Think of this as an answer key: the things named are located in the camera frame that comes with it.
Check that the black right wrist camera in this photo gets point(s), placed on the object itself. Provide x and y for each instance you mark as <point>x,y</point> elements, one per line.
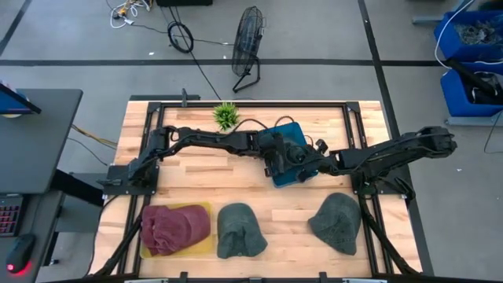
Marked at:
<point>321,146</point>

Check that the teal plastic tray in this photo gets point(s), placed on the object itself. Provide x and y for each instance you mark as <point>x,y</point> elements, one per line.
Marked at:
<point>294,131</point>

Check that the black computer case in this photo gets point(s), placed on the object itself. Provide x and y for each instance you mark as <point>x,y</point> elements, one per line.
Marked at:
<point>184,2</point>

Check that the green plant in white pot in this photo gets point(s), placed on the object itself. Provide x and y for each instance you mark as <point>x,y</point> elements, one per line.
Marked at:
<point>226,116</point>

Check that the maroon cap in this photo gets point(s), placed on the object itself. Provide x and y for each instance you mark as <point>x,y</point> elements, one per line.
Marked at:
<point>173,230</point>

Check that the black side desk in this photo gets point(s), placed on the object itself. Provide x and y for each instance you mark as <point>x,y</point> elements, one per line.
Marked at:
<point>39,149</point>

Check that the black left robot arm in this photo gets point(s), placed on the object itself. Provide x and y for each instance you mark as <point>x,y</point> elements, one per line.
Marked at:
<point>212,141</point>

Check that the blue storage bin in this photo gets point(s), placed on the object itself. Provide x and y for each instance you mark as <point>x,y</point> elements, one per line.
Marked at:
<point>452,98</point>
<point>448,47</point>

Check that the black computer mouse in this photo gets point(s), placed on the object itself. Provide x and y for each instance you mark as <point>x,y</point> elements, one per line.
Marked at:
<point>19,251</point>

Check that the black keyboard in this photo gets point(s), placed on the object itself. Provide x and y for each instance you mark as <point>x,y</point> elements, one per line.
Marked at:
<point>9,216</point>

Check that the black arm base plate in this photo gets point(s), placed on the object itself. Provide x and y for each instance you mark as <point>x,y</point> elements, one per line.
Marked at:
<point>151,188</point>
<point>393,188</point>

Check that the blue screen monitor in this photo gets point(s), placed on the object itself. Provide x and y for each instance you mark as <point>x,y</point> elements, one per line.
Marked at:
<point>12,103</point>

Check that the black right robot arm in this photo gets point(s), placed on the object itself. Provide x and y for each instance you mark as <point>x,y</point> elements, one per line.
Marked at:
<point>385,153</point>

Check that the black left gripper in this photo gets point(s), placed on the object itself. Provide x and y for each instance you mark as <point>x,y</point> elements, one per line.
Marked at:
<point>273,151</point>

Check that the grey metal parts pile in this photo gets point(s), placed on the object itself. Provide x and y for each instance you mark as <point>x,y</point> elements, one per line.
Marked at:
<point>477,33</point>

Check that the black floor fan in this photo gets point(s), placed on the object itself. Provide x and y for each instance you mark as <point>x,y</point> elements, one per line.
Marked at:
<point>247,39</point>

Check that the dark green cap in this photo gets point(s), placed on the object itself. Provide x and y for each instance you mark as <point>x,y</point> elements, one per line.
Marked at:
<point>239,232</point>

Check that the black table frame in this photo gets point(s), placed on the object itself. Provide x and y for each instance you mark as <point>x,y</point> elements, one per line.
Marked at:
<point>275,105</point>

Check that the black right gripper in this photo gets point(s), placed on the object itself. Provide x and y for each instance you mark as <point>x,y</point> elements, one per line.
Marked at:
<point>323,163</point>

